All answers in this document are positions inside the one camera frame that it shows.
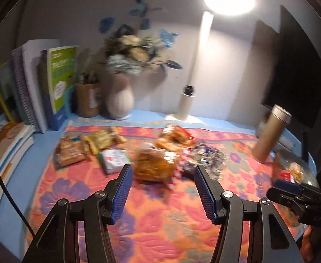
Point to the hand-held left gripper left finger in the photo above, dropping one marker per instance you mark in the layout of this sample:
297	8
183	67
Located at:
119	194

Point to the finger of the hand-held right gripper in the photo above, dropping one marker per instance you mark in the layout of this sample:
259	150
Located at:
282	198
287	186

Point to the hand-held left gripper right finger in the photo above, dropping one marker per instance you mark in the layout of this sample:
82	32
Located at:
207	194

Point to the yellow red snack packet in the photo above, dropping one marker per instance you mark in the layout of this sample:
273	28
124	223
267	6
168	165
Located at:
293	171

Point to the ribbed glass bowl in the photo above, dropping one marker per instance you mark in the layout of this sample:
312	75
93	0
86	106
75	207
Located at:
308	164

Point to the white green snack packet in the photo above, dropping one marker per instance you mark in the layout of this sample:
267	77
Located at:
115	160

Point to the dark blue snack bag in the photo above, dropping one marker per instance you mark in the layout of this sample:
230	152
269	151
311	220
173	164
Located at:
207	156

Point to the floral woven cloth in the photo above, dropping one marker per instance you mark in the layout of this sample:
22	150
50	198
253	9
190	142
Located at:
155	224

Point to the gold thermos bottle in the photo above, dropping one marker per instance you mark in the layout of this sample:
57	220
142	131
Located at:
270	134

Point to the yellow green snack packet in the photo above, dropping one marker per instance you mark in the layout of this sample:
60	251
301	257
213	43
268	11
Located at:
103	139

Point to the brown snack packet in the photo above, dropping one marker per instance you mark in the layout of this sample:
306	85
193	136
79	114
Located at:
70	152

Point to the white ribbed vase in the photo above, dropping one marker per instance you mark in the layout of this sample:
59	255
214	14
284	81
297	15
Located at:
120	98

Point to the brown pen holder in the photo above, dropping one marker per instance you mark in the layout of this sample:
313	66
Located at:
88	101

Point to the small blue book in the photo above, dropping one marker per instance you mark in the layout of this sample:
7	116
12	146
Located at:
68	106

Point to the black monitor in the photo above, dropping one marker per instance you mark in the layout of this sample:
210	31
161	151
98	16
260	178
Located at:
294	68

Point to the pens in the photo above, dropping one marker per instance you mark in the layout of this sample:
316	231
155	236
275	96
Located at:
88	77

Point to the stack of flat books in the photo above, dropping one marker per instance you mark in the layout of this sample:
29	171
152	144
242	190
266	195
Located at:
4	153

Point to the green cover book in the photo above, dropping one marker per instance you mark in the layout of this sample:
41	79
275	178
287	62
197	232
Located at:
62	74

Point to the purple spiral notebook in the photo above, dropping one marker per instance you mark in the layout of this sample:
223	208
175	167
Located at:
22	93

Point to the artificial flower bouquet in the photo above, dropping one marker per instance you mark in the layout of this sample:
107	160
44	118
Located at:
133	49

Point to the white desk lamp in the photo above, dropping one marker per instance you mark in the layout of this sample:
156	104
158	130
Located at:
201	46

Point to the yellow edged book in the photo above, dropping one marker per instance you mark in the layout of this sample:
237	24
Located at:
3	93

